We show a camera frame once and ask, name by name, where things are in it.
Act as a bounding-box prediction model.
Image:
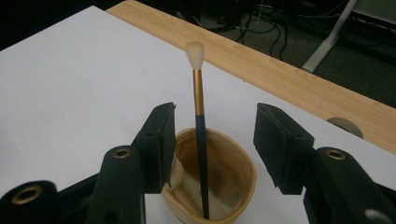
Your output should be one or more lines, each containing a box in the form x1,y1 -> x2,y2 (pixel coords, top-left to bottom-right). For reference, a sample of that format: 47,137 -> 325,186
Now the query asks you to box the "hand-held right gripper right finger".
253,103 -> 396,224

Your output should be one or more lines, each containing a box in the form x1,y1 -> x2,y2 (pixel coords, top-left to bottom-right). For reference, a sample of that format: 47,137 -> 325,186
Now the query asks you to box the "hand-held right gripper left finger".
87,102 -> 177,224

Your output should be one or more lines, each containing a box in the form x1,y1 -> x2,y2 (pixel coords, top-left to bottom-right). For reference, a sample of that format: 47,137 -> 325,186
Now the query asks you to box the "small brown wooden cup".
161,127 -> 259,224

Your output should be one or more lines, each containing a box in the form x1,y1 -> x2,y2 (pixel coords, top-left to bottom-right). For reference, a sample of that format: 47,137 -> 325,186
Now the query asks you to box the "black gold makeup brush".
185,41 -> 210,220

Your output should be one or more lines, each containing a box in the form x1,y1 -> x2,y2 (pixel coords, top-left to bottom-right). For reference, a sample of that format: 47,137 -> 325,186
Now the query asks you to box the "grey round table grommet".
325,117 -> 364,140

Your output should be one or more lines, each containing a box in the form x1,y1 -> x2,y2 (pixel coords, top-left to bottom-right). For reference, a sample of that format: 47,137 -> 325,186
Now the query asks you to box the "white board sheet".
0,5 -> 396,224

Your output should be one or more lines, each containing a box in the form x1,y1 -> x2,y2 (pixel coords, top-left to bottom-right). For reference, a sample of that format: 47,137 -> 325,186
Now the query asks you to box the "white metal desk frame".
301,0 -> 396,74

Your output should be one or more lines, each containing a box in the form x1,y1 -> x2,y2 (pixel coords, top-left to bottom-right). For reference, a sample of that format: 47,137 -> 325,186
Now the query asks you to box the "bundle of floor cables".
186,0 -> 302,61

